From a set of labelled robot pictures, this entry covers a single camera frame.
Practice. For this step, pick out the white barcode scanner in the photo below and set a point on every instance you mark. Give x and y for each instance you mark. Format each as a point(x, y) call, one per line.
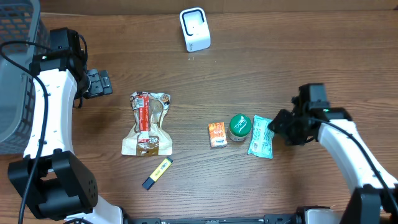
point(195, 29)

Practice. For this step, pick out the yellow highlighter marker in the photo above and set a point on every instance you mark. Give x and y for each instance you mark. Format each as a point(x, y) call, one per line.
point(157, 173)

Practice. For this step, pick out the grey plastic mesh basket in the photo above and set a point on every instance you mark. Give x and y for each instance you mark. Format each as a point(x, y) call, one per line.
point(20, 20)

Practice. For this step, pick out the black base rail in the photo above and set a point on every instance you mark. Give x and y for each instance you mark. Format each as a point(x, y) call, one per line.
point(217, 220)

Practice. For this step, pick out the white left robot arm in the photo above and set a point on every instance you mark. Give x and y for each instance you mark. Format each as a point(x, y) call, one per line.
point(52, 182)

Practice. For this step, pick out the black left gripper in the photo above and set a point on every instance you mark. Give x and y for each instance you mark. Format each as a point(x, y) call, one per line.
point(98, 82)

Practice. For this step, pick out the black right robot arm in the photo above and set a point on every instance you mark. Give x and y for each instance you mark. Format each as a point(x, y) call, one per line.
point(373, 190)

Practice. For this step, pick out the orange juice carton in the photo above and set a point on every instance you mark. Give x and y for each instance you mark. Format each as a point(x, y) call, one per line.
point(217, 135)

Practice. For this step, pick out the green lid jar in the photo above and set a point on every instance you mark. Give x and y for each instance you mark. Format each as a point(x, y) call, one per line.
point(239, 127)

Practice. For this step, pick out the brown snack pouch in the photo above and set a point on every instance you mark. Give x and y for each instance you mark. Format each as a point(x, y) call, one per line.
point(147, 138)

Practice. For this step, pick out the teal tissue packet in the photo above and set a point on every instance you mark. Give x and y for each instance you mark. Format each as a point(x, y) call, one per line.
point(262, 136)

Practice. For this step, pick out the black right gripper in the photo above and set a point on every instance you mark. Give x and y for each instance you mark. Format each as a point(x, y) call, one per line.
point(298, 139)

